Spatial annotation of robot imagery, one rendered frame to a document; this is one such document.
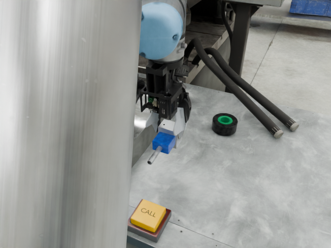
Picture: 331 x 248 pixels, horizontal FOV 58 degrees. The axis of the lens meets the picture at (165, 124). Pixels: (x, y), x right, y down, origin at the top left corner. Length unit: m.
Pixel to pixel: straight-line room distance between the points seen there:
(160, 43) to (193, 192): 0.46
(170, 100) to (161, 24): 0.21
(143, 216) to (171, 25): 0.43
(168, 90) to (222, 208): 0.33
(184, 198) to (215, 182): 0.10
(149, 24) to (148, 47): 0.03
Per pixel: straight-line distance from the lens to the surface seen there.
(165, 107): 0.61
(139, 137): 0.83
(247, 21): 1.39
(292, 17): 4.18
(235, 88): 1.07
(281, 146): 0.98
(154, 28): 0.43
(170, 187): 0.80
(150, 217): 0.70
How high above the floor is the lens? 1.40
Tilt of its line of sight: 37 degrees down
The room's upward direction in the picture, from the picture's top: straight up
